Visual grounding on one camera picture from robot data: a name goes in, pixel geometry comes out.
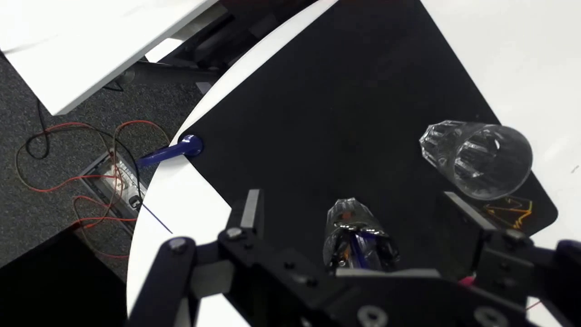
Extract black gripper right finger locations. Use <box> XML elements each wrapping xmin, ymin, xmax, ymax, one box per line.
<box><xmin>443</xmin><ymin>188</ymin><xmax>581</xmax><ymax>327</ymax></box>

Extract red floor cables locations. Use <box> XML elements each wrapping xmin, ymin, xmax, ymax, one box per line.
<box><xmin>14</xmin><ymin>116</ymin><xmax>172</xmax><ymax>263</ymax></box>

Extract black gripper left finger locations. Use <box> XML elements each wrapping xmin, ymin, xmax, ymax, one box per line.
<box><xmin>128</xmin><ymin>186</ymin><xmax>341</xmax><ymax>327</ymax></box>

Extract black square mat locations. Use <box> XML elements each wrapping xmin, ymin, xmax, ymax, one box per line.
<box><xmin>174</xmin><ymin>0</ymin><xmax>559</xmax><ymax>277</ymax></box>

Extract metal electronics box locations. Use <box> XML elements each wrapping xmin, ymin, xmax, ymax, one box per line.
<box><xmin>81</xmin><ymin>148</ymin><xmax>147</xmax><ymax>214</ymax></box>

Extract orange wire frame piece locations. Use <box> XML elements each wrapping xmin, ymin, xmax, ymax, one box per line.
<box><xmin>481</xmin><ymin>197</ymin><xmax>535</xmax><ymax>234</ymax></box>

